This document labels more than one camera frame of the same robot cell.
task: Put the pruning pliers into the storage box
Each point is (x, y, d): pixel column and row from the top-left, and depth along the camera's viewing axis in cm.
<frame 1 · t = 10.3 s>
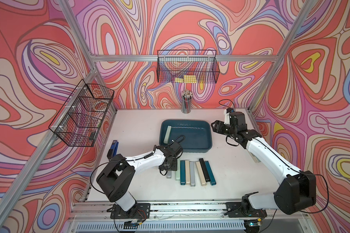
left hand: (174, 168, 87), fingers open
right hand: (215, 128, 84), fingers open
teal plastic storage box: (198, 134, 106), on the table
clear cup of pencils: (186, 101, 110), point 14 cm above the table

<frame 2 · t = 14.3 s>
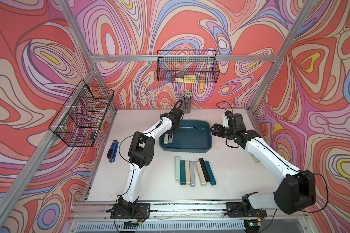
left hand: (174, 131, 100), fingers open
right hand: (215, 132, 84), fingers open
the named things where they were.

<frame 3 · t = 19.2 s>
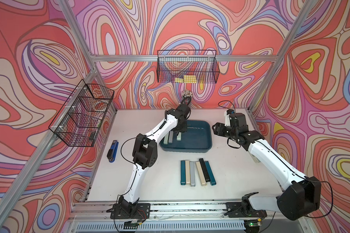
left hand: (183, 130, 95), fingers open
right hand: (217, 131, 82), fingers open
the named things where they were.

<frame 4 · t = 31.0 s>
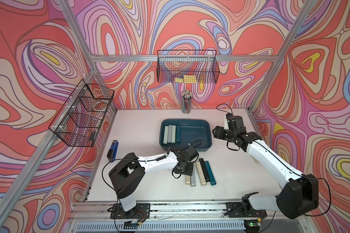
left hand: (190, 173, 83), fingers open
right hand: (217, 135, 84), fingers open
the named things where they were.

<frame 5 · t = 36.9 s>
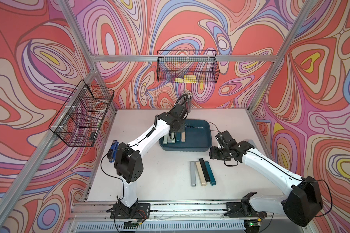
left hand: (181, 127, 87), fingers open
right hand: (214, 158, 82), fingers open
the named things where they were.

